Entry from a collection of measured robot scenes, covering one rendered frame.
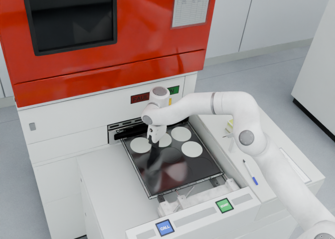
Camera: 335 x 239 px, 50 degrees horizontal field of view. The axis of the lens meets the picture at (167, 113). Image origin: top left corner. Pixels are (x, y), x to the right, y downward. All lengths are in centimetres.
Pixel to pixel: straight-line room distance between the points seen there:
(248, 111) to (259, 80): 257
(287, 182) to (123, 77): 75
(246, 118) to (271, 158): 17
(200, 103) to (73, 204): 102
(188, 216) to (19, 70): 82
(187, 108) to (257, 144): 34
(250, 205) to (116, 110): 71
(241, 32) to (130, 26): 265
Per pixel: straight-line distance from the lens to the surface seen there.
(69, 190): 198
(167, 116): 141
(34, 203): 268
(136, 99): 165
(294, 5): 423
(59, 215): 214
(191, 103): 141
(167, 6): 139
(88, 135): 171
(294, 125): 345
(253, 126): 124
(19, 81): 139
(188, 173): 163
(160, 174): 161
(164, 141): 174
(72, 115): 160
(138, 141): 173
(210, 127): 175
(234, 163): 162
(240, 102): 133
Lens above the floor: 216
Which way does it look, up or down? 42 degrees down
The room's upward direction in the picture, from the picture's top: 6 degrees clockwise
